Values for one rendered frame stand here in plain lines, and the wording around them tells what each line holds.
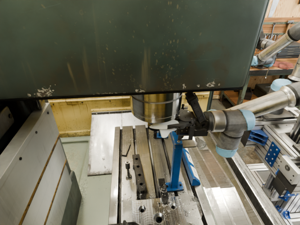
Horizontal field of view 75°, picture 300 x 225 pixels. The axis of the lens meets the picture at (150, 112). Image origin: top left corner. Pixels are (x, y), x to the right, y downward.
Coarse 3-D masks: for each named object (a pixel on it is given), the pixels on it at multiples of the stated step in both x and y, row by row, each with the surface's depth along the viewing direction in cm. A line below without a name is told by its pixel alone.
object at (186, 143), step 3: (183, 141) 92; (186, 141) 92; (189, 141) 92; (192, 141) 92; (195, 141) 93; (183, 144) 91; (186, 144) 91; (189, 144) 91; (192, 144) 91; (195, 144) 91; (183, 147) 89; (186, 147) 89; (189, 147) 89; (192, 147) 89
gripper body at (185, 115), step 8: (184, 112) 66; (192, 112) 66; (208, 112) 66; (176, 120) 64; (184, 120) 63; (192, 120) 63; (208, 120) 65; (184, 128) 65; (192, 128) 64; (200, 128) 68; (208, 128) 65; (192, 136) 66
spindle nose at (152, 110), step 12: (132, 96) 56; (144, 96) 52; (156, 96) 51; (168, 96) 52; (180, 96) 56; (132, 108) 58; (144, 108) 54; (156, 108) 53; (168, 108) 54; (180, 108) 59; (144, 120) 57; (156, 120) 56; (168, 120) 57
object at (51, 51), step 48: (0, 0) 33; (48, 0) 34; (96, 0) 34; (144, 0) 35; (192, 0) 36; (240, 0) 37; (0, 48) 37; (48, 48) 38; (96, 48) 39; (144, 48) 40; (192, 48) 41; (240, 48) 42; (0, 96) 42; (48, 96) 44; (96, 96) 45
